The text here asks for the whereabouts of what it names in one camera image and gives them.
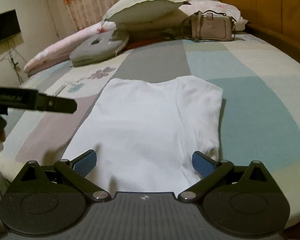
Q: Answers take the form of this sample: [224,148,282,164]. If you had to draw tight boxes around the pink floral pillow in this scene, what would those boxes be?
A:
[23,21,116,77]
[178,0,249,32]

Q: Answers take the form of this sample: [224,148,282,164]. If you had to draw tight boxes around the hanging wall cables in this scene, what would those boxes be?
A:
[0,39,25,85]

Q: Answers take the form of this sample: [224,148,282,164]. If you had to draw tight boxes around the wooden headboard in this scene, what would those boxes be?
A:
[217,0,300,71]

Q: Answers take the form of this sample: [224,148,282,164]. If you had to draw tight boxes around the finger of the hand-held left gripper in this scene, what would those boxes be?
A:
[37,93,78,114]

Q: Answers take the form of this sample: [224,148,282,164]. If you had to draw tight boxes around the red orange cloth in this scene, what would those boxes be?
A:
[126,39,167,50]

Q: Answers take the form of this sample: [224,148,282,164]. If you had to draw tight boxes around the white printed long-sleeve shirt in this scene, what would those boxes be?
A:
[62,76,224,193]

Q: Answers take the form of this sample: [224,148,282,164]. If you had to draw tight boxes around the beige pillow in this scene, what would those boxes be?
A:
[115,19,190,34]

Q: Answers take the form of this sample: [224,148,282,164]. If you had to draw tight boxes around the black wall screen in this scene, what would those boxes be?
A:
[0,9,22,47]

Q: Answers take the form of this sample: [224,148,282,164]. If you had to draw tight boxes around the bed with patchwork sheet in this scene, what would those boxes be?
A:
[0,30,300,230]

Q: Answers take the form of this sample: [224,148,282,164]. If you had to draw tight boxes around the grey brown pillow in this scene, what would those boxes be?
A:
[129,30,185,42]

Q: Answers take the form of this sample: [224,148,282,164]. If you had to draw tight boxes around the grey cushion with hole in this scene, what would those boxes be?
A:
[69,29,130,67]

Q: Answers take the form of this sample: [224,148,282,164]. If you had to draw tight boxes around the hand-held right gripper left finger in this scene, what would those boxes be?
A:
[9,149,113,202]

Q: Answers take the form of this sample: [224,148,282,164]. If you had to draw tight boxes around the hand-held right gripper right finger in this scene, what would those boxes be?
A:
[177,151,282,202]

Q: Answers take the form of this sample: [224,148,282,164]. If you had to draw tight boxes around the pink handbag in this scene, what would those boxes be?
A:
[183,10,237,42]

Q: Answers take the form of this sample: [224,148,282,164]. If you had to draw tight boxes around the cream pillow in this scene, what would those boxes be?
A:
[101,0,192,26]

